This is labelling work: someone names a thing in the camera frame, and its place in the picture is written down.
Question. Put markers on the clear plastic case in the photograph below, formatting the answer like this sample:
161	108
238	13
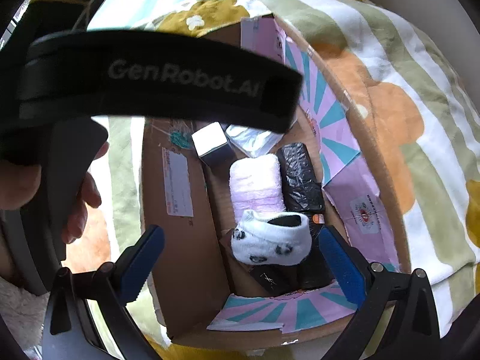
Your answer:
251	141

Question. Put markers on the white panda sock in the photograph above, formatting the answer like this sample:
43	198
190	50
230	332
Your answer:
266	238

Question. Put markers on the pink towel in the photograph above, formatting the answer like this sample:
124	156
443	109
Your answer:
255	184

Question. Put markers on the person's left hand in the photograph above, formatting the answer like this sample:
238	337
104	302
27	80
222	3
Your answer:
20	183

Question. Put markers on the pink cardboard box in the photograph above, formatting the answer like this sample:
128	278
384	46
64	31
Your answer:
351	126

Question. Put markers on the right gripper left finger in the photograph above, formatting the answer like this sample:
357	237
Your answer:
69	328

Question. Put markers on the small silver blue box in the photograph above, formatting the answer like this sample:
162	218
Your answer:
212	145

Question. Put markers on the floral striped green blanket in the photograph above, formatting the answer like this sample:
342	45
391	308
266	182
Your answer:
442	226

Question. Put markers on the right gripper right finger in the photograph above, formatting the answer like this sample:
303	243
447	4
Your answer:
413	330

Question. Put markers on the black mascara tube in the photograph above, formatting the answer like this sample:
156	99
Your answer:
301	190

